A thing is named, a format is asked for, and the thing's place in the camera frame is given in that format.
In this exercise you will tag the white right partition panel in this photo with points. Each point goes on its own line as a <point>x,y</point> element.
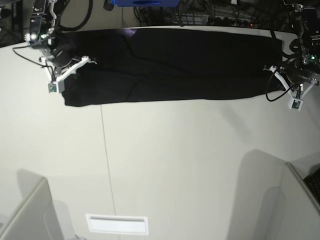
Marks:
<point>289,211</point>

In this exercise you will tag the black power strip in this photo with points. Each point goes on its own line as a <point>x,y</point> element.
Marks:
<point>229,22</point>

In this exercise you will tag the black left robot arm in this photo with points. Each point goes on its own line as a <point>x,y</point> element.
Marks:
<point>303,64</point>

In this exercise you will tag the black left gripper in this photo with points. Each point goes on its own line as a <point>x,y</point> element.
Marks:
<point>294,75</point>

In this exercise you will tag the white partition panel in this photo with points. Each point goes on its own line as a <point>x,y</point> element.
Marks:
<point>34,218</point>
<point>289,211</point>

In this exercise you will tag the blue box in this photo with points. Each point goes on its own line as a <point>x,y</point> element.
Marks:
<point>146,3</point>

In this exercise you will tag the black T-shirt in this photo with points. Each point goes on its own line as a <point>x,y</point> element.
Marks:
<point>169,64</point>

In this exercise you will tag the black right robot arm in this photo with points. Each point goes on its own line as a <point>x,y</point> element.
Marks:
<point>47,34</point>

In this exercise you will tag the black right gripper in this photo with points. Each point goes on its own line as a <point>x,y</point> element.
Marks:
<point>60,56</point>

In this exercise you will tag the black keyboard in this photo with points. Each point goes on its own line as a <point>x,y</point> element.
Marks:
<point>313,183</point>

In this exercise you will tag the white left partition panel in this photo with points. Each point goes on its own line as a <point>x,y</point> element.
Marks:
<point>34,218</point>

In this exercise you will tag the white table cable slot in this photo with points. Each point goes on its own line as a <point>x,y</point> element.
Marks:
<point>121,225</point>

